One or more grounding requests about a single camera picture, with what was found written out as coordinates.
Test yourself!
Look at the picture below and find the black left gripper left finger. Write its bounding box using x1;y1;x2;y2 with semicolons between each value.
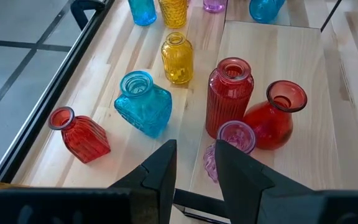
0;139;178;224

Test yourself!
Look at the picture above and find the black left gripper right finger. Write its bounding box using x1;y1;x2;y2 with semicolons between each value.
214;139;358;224

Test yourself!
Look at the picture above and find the purple dimpled flared glass vase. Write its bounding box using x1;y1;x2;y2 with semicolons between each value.
203;120;257;184

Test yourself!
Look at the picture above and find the red flared cone glass vase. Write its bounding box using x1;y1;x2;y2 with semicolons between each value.
242;80;308;151

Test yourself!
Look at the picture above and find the small red ribbed square vase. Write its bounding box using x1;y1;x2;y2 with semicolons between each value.
47;106;112;164

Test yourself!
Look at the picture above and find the red ribbed cylinder glass vase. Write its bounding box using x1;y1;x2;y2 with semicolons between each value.
205;57;255;139

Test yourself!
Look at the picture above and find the small yellow checkered glass vase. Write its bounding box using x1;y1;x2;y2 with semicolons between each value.
160;31;195;85

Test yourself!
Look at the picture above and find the large blue embossed glass vase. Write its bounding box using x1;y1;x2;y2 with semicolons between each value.
249;0;287;24

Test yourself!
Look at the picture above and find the blue square patterned glass vase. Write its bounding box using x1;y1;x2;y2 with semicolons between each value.
114;70;173;139

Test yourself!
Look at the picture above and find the yellow honeycomb glass vase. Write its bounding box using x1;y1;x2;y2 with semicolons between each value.
157;0;188;29

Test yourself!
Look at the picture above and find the wide purple ribbed glass jar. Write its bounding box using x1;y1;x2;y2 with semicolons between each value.
202;0;228;14

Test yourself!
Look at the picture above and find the black aluminium table frame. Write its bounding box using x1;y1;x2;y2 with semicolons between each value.
0;0;117;184

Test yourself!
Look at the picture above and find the black table handle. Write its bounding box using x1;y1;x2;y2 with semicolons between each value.
70;0;106;31

